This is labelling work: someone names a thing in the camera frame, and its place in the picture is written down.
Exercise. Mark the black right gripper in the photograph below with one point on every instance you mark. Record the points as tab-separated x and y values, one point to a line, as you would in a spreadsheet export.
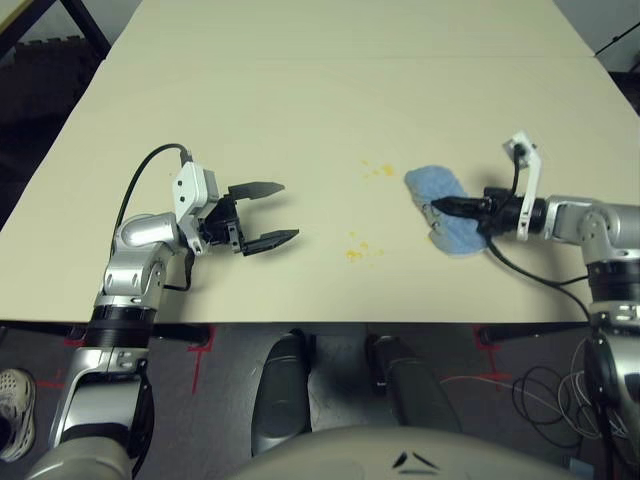
500	215

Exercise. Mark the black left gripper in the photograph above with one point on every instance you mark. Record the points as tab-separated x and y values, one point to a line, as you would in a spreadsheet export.
222	222

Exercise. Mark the blue terry rag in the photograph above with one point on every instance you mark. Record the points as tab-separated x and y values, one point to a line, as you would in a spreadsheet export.
440	182

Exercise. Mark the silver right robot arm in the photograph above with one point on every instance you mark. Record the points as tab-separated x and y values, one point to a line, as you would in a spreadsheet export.
570	220

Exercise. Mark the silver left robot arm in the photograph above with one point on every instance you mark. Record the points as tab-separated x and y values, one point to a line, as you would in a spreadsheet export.
132	272

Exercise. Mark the red floor tape cross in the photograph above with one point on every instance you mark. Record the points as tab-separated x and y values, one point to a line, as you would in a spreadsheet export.
197	365
495	375

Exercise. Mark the dark grey left robot leg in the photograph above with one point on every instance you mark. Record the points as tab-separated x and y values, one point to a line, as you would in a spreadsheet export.
282	390

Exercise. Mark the dark grey robot leg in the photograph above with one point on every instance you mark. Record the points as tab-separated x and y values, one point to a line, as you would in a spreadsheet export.
415	390
282	390

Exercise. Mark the dark grey right robot leg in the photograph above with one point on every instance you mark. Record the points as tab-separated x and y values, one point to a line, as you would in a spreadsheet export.
415	390

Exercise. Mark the dark box beside table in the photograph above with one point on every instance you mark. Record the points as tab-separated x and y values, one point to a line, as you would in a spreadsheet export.
630	90

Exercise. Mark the grey robot torso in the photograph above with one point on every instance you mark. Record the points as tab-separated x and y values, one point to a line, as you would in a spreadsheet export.
350	450

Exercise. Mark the side table with black legs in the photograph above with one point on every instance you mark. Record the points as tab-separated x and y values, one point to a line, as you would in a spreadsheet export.
94	32

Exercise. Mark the dark foam puzzle mat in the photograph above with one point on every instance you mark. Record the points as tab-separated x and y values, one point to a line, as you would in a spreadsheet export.
40	100

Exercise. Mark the white mesh sneaker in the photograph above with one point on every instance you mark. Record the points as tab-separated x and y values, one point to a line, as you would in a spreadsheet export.
17	400

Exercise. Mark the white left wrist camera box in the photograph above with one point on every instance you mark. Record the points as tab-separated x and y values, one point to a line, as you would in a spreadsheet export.
189	187

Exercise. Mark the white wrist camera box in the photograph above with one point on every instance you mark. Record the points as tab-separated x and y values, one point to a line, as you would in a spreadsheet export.
189	187
522	145

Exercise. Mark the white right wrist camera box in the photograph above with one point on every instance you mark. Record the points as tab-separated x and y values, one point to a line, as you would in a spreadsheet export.
522	145

